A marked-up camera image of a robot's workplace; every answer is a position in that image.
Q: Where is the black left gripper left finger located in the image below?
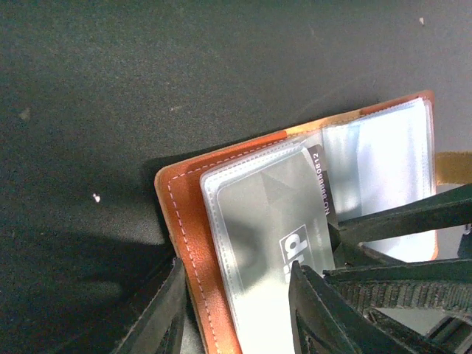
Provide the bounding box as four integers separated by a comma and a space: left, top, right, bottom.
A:
113, 258, 187, 353

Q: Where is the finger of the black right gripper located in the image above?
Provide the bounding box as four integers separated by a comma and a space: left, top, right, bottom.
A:
328, 184, 471, 258
324, 259, 471, 324

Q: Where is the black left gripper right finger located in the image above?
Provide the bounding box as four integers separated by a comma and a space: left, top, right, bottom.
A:
289, 262, 406, 353

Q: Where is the brown leather card holder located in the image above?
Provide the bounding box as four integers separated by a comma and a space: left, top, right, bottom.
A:
153, 89, 472, 354

